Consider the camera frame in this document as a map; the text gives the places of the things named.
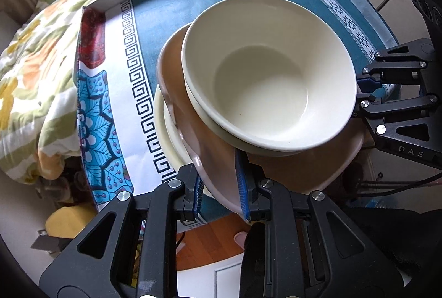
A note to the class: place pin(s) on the floral blanket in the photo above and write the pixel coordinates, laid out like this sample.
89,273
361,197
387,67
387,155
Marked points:
34,59

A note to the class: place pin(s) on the pink slipper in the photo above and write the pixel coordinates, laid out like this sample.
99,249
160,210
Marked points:
240,238

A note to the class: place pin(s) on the teal patterned tablecloth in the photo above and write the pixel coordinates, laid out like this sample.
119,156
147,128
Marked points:
162,1

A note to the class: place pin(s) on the yellow rounded object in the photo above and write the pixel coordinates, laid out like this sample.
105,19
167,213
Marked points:
69,220

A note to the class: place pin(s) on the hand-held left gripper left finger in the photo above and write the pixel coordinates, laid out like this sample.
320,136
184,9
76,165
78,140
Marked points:
198,191

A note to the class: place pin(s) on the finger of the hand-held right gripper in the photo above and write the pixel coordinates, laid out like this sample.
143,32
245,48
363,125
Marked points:
367,82
376,108

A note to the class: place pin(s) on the grey metal bracket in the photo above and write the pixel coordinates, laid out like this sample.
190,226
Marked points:
48,242

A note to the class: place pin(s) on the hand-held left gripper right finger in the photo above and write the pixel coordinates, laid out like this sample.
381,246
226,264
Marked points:
241,187

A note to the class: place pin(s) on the white cabinet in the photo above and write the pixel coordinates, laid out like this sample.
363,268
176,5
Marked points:
207,280

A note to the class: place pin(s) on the cream round bowl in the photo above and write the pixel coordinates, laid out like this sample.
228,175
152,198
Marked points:
221,130

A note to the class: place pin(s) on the white round plate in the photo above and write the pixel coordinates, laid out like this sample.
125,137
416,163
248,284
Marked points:
159,125
174,139

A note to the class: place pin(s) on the white round bowl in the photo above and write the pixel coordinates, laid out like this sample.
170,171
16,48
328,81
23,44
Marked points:
262,77

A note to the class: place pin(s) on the pink bowl with spout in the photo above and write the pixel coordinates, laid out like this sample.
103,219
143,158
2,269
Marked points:
276,173

